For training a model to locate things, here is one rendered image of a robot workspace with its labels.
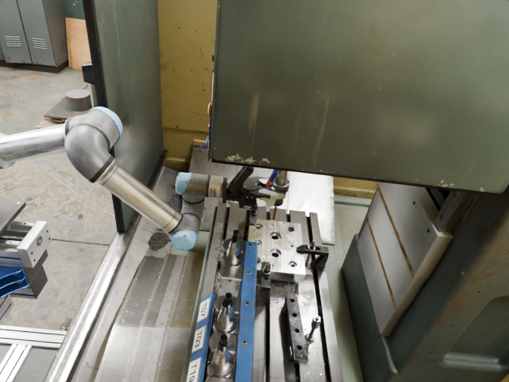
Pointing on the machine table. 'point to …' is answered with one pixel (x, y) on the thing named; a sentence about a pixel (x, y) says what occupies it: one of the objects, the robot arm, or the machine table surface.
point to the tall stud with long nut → (313, 327)
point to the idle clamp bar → (298, 347)
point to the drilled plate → (282, 272)
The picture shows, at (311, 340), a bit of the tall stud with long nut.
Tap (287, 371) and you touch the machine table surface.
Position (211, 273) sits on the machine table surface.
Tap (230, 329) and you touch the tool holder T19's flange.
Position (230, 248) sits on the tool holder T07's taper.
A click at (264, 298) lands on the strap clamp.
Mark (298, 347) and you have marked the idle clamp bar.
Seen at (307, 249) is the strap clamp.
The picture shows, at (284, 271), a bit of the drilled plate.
